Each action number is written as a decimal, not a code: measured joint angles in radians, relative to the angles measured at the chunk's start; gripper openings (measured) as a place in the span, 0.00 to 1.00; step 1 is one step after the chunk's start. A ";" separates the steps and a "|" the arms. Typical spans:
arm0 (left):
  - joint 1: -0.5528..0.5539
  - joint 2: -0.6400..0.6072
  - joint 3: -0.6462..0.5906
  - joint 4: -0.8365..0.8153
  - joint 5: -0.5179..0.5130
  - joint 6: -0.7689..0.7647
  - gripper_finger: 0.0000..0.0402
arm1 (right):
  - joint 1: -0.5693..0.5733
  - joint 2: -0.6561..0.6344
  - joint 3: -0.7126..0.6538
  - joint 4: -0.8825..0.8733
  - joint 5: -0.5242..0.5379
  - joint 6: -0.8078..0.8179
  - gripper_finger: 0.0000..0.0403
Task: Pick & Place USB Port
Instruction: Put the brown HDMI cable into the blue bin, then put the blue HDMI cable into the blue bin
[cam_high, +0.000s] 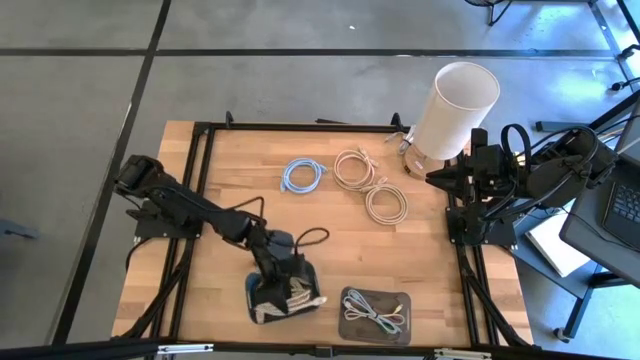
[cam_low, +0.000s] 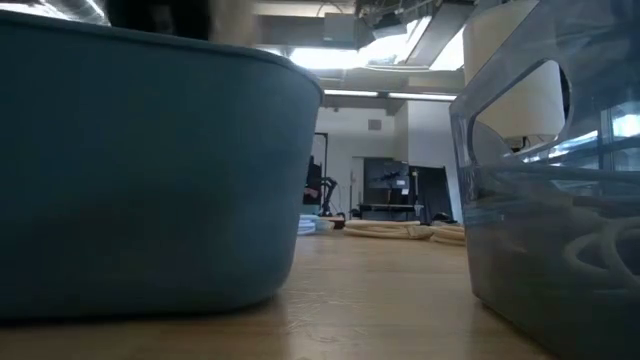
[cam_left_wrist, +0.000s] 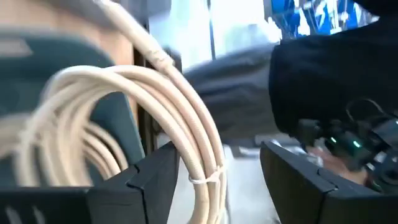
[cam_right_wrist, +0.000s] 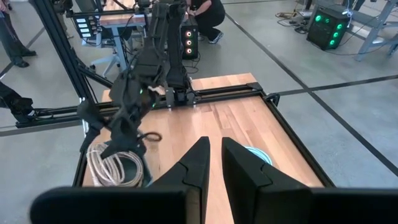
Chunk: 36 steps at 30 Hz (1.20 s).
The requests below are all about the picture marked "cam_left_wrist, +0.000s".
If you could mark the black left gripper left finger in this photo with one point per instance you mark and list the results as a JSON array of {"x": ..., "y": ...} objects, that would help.
[{"x": 149, "y": 193}]

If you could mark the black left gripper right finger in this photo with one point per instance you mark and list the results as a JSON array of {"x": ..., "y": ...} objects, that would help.
[{"x": 298, "y": 193}]

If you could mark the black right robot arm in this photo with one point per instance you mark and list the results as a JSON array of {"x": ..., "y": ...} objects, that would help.
[{"x": 311, "y": 77}]

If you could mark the teal plastic bin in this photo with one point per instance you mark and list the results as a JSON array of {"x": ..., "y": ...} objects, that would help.
[{"x": 121, "y": 124}]

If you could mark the dark translucent plastic bin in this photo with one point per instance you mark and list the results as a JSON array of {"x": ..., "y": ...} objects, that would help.
[{"x": 236, "y": 93}]

